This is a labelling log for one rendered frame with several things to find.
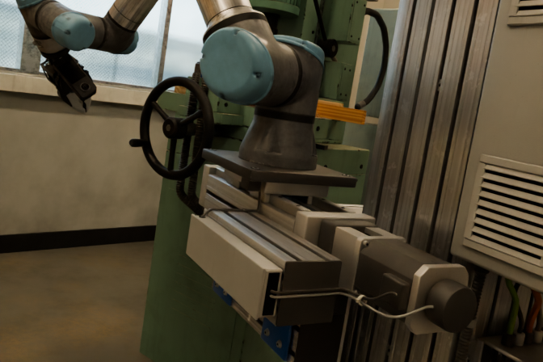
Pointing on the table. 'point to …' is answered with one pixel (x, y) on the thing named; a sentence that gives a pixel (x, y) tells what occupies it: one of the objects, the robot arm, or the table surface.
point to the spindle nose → (272, 21)
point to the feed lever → (330, 46)
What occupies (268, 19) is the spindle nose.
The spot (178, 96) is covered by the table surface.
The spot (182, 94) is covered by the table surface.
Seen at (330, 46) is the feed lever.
